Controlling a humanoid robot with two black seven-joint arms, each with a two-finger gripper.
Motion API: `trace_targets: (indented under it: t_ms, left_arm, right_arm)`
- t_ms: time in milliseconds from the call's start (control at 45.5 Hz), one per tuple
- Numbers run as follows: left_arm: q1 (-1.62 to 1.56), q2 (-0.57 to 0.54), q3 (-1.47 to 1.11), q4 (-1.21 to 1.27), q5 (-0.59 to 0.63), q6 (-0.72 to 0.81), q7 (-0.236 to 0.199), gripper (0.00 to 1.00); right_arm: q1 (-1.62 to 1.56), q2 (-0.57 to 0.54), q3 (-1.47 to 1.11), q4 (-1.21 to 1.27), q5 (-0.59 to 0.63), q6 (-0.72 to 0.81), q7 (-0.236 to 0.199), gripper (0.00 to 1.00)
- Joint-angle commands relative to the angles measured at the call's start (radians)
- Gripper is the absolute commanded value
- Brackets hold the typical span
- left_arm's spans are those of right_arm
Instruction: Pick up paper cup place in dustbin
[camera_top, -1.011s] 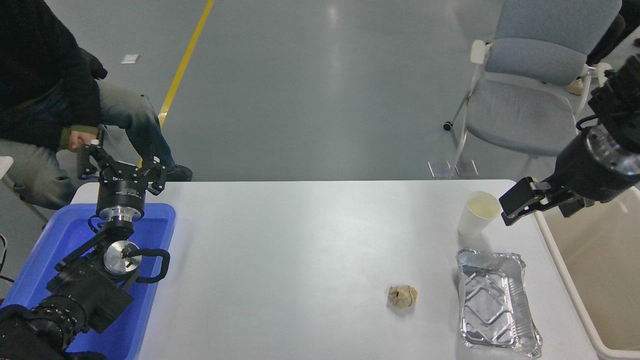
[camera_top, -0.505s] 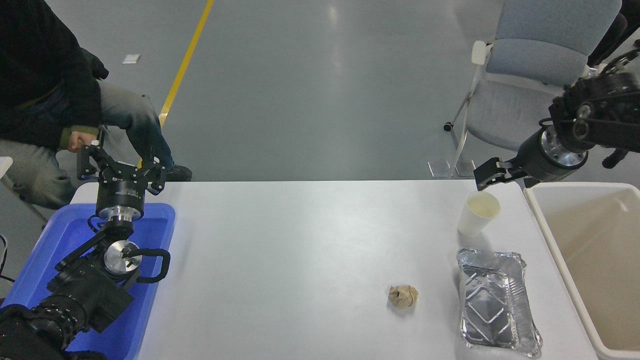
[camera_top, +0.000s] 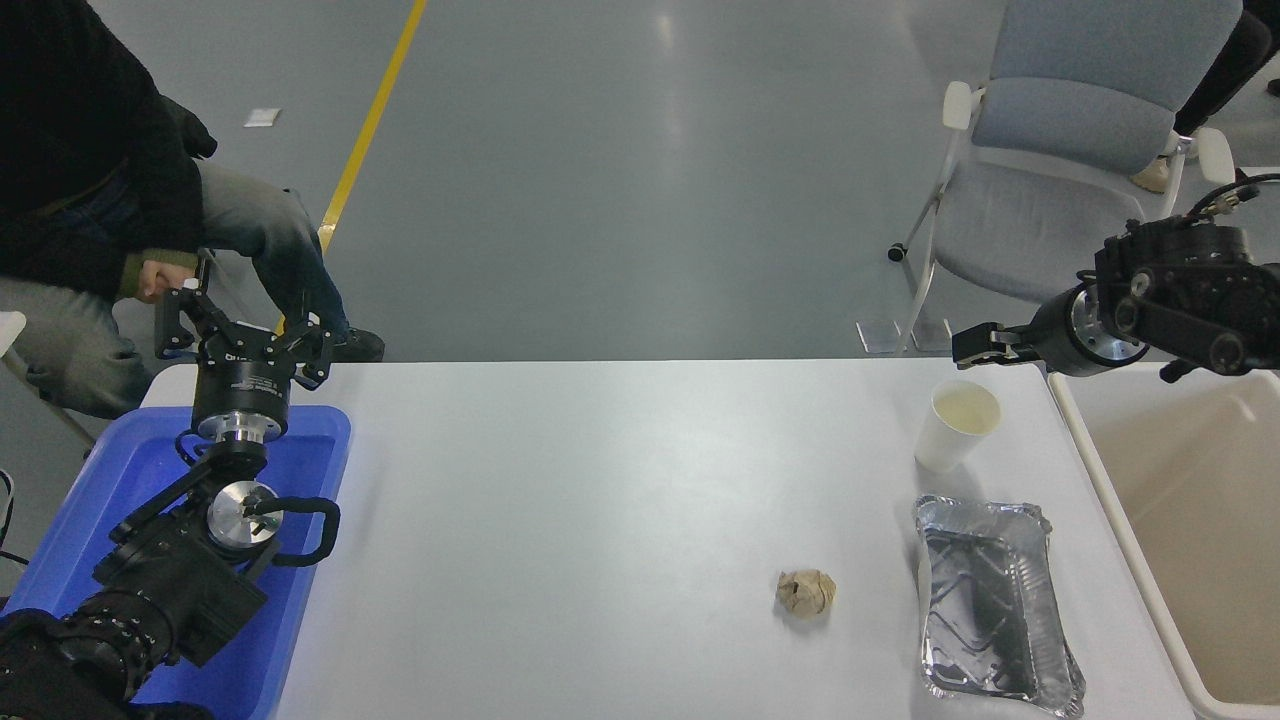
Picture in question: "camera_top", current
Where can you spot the grey-blue chair white frame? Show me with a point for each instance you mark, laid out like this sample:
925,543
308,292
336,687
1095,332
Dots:
1050,210

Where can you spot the clear floor plate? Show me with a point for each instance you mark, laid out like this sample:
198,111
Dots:
880,337
930,336

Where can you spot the white paper scrap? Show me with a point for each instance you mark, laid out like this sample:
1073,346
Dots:
262,117

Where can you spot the blue plastic tray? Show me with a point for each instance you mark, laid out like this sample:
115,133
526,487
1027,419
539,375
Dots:
120,470

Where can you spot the white paper cup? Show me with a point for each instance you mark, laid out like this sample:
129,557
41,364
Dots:
945,440

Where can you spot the silver foil tray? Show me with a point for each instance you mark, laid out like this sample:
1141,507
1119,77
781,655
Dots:
985,600

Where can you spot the seated person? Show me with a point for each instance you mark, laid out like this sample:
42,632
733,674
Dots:
60,120

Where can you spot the large pale bin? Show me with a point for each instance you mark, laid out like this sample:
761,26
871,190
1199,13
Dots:
1200,520

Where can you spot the crumpled tan paper ball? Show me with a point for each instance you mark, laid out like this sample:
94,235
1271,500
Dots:
806,593

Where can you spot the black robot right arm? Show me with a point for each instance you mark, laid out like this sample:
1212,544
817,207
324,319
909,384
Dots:
1190,270

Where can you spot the standing person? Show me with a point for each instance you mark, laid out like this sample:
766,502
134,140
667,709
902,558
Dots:
1235,70

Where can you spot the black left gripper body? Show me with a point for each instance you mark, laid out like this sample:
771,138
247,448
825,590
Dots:
240,385

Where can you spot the person's hand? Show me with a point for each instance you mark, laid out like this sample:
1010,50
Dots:
162,278

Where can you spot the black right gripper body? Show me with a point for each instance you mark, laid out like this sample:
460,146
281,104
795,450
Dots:
1055,335

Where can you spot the black office chair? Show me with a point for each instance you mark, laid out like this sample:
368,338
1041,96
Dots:
195,135

